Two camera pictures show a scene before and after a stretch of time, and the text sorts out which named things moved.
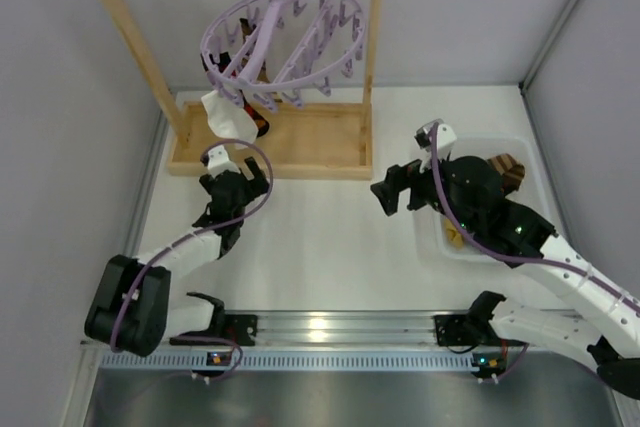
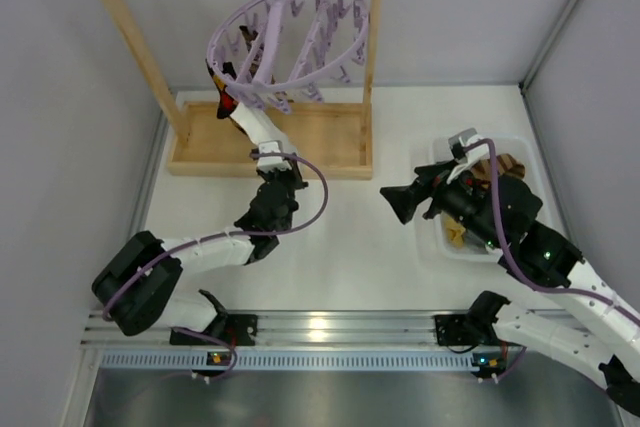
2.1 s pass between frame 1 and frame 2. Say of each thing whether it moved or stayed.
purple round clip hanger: stayed
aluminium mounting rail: stayed
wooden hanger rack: stayed
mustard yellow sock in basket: stayed
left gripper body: moved
